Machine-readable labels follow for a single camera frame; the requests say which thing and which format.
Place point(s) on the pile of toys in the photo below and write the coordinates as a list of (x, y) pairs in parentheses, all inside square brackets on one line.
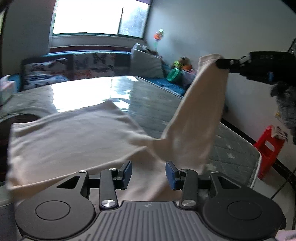
[(182, 64)]

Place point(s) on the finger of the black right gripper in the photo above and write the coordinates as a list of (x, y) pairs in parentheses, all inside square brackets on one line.
[(233, 63)]

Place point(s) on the round black induction cooktop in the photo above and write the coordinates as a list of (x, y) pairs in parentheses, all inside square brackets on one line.
[(8, 124)]

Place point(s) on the window with green frame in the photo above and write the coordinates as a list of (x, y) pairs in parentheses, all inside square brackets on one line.
[(99, 23)]

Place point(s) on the butterfly pattern sofa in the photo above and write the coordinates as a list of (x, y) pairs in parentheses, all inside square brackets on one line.
[(67, 66)]

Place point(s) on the white tissue box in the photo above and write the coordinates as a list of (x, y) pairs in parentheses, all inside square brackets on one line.
[(7, 89)]

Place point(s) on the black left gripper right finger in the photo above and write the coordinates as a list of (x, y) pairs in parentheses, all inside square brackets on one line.
[(185, 180)]

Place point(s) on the green plastic basin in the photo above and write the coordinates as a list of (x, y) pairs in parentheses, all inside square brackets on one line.
[(174, 76)]

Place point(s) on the cream knit sweater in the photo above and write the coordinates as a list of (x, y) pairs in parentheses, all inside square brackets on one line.
[(100, 137)]

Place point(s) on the grey cushion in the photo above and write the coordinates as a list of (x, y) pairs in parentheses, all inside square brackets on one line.
[(145, 65)]

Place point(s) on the red plastic stool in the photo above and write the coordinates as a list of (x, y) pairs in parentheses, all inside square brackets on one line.
[(269, 145)]

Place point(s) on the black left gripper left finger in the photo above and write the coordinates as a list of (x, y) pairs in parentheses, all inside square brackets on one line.
[(110, 180)]

